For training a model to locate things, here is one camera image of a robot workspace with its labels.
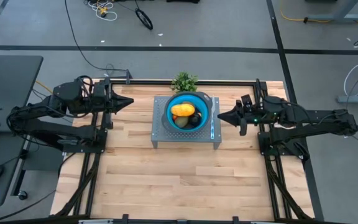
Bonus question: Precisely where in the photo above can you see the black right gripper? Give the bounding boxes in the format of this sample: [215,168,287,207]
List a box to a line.
[218,94,262,128]

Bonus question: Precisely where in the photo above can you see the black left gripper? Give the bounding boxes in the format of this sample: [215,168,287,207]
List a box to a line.
[92,78,135,114]

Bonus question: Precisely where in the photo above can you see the black avocado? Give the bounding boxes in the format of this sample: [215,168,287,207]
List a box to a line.
[188,112,203,127]

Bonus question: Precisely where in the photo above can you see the blue grey collapsible colander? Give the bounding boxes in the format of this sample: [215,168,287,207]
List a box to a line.
[161,91,213,134]

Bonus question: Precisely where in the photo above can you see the yellow mango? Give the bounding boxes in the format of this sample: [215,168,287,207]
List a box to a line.
[170,103,196,118]

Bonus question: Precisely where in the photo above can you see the grey perforated metal shelf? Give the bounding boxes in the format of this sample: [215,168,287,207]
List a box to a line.
[150,95,223,151]

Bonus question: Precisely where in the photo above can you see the small green potted plant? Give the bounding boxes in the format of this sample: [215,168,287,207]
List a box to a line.
[170,71,200,94]

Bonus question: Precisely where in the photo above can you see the black two-level desk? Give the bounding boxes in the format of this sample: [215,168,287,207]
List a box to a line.
[0,55,45,208]

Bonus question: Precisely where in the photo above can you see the black aluminium table frame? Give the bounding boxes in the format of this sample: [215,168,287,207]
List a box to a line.
[50,77,325,224]

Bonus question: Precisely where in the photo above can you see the black hanging cable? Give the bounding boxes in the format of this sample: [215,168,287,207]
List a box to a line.
[63,0,129,73]

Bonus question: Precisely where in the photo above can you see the black cable loop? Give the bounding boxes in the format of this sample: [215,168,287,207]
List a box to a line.
[134,8,154,31]

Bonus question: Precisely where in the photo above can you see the white cable with yellow plug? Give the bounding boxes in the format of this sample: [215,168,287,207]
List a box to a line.
[85,0,118,22]

